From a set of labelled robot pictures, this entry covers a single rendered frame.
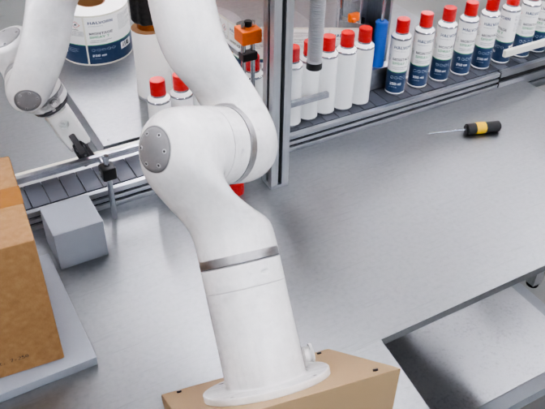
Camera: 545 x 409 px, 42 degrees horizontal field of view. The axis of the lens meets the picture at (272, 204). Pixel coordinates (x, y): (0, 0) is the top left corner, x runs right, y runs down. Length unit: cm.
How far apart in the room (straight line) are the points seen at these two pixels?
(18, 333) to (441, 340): 132
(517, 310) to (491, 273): 83
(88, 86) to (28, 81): 65
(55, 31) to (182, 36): 34
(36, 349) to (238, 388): 39
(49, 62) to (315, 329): 67
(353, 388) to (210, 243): 28
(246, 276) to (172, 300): 40
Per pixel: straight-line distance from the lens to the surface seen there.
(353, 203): 161
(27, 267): 114
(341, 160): 175
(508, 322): 229
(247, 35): 149
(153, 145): 99
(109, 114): 184
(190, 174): 97
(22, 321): 122
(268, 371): 102
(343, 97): 182
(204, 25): 108
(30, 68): 133
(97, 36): 205
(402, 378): 128
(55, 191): 161
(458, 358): 215
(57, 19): 135
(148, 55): 182
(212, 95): 111
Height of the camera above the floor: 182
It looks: 39 degrees down
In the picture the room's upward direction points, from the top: 1 degrees clockwise
